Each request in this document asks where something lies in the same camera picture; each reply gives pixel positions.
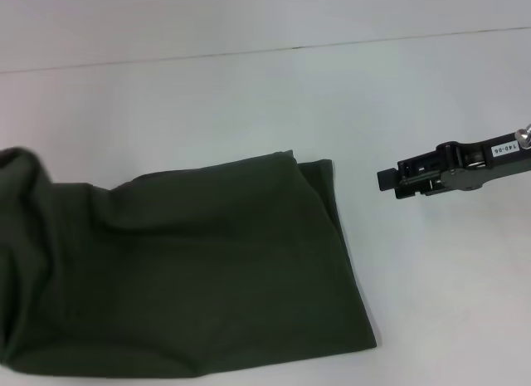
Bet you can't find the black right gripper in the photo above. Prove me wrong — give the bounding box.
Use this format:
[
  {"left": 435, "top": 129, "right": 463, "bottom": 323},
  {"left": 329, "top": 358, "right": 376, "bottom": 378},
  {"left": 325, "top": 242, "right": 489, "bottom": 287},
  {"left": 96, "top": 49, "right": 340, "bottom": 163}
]
[{"left": 376, "top": 130, "right": 531, "bottom": 201}]

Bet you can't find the dark green FREE t-shirt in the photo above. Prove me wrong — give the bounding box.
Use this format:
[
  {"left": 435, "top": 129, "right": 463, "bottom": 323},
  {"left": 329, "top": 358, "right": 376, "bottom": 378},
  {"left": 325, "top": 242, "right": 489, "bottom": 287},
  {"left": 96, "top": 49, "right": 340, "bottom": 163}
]
[{"left": 0, "top": 146, "right": 379, "bottom": 367}]

